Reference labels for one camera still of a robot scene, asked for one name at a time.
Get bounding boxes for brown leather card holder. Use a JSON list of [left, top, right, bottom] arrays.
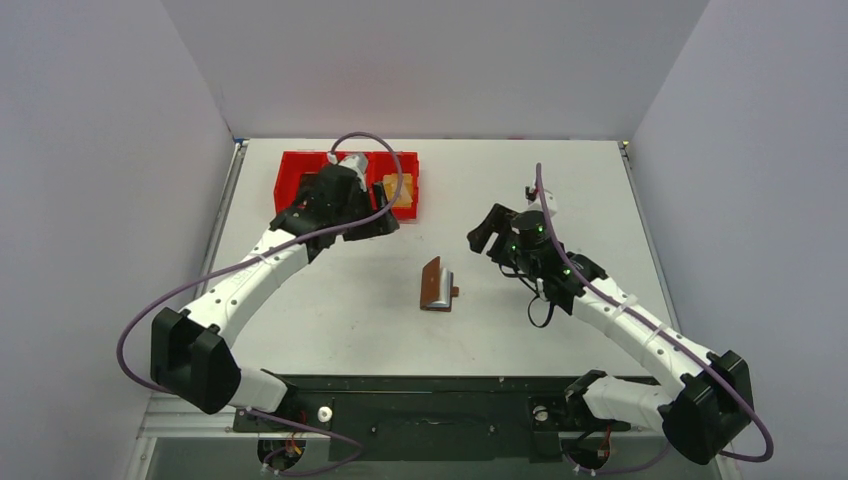
[[419, 256, 460, 312]]

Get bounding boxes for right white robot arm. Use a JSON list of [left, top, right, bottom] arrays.
[[467, 204, 754, 465]]

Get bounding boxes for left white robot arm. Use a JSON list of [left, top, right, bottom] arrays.
[[150, 153, 399, 430]]

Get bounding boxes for yellow card holder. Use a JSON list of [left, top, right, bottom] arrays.
[[382, 173, 414, 208]]

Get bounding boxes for red left bin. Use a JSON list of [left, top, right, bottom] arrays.
[[273, 150, 328, 213]]

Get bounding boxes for red bin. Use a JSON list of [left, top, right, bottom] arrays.
[[366, 151, 420, 221], [324, 150, 376, 193], [273, 150, 328, 213]]

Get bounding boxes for red right bin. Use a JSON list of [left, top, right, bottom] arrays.
[[366, 151, 420, 221]]

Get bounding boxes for red middle bin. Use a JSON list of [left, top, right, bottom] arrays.
[[324, 150, 376, 193]]

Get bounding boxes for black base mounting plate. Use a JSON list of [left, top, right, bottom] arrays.
[[231, 374, 664, 464]]

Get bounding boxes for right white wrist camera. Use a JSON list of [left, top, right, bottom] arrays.
[[525, 185, 558, 217]]

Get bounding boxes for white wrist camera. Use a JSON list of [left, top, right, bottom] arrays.
[[325, 152, 370, 183], [525, 185, 558, 217]]

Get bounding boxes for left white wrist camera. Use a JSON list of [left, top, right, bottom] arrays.
[[325, 152, 370, 183]]

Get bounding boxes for aluminium frame rail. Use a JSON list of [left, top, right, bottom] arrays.
[[124, 139, 249, 479]]

